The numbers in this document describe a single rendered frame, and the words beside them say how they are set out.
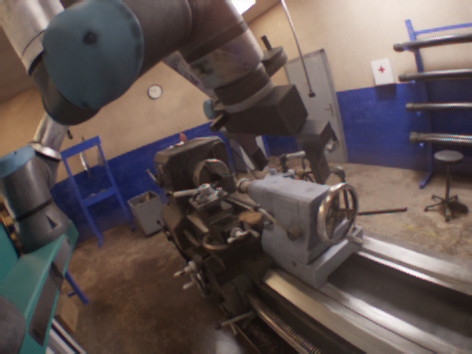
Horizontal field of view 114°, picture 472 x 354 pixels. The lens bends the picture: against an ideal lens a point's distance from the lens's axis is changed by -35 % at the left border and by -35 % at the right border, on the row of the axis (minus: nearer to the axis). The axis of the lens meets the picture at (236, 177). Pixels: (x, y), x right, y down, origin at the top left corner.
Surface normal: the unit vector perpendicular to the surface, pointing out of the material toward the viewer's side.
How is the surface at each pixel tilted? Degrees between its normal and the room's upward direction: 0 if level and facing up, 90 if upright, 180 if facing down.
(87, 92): 112
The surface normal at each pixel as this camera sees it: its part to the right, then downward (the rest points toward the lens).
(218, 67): -0.14, 0.70
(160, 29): 0.91, 0.25
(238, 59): 0.32, 0.46
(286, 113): 0.63, 0.17
